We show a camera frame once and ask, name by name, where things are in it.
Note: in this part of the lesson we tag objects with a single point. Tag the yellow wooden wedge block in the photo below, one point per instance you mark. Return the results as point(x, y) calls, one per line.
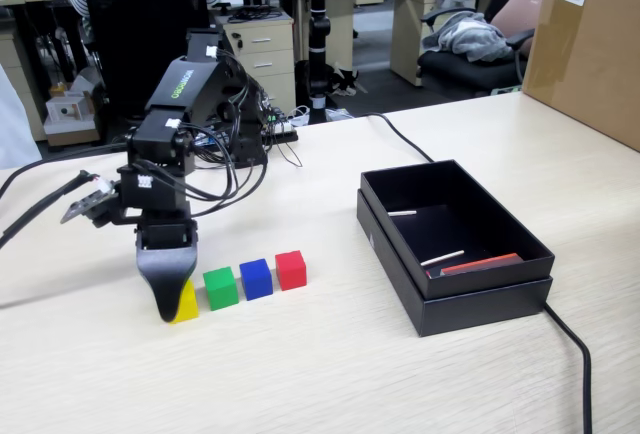
point(189, 304)

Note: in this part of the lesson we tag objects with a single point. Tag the short white stick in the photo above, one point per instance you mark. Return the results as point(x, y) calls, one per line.
point(402, 213)

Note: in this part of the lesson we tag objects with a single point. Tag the red wooden cube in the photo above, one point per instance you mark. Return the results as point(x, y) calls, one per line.
point(291, 271)

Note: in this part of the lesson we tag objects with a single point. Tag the black cylindrical pole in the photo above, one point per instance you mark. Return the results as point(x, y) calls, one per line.
point(319, 29)

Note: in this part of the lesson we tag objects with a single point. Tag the beige side cabinet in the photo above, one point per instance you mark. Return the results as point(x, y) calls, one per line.
point(405, 39)

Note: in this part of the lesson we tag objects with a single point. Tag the small white and brown box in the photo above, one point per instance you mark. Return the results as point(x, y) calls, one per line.
point(70, 114)

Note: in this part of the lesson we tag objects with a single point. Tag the long white stick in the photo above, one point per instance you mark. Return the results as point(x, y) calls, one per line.
point(442, 257)

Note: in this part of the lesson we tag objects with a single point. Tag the blue wooden cube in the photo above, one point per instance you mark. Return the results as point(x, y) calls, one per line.
point(256, 281)

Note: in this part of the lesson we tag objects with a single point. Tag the robot controller board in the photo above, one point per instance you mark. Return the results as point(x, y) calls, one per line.
point(280, 129)

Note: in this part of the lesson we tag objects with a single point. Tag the grey clothing pile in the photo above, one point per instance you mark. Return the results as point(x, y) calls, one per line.
point(470, 36)

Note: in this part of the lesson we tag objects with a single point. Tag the white garment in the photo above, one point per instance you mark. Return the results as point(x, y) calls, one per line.
point(15, 124)

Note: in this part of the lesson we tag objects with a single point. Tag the office chair with pink backrest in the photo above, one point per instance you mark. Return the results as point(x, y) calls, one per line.
point(465, 71)

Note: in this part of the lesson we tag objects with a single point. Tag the black cardboard box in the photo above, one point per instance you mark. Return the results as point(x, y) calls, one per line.
point(480, 281)

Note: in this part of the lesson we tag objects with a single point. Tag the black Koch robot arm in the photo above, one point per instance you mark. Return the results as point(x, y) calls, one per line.
point(190, 84)

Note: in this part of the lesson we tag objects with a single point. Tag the beige drawer cabinet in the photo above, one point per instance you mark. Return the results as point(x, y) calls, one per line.
point(270, 69)

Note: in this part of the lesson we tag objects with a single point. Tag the flat red block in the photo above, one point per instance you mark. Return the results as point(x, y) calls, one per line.
point(480, 264)

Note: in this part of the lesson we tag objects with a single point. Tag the green wooden cube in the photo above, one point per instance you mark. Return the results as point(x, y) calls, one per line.
point(220, 291)

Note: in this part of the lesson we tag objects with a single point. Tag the large brown cardboard box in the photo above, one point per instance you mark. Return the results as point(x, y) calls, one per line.
point(590, 54)

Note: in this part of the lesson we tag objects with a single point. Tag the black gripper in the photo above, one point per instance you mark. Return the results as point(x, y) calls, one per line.
point(165, 231)

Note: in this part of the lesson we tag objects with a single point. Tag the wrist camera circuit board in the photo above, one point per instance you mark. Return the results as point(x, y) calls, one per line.
point(85, 206)

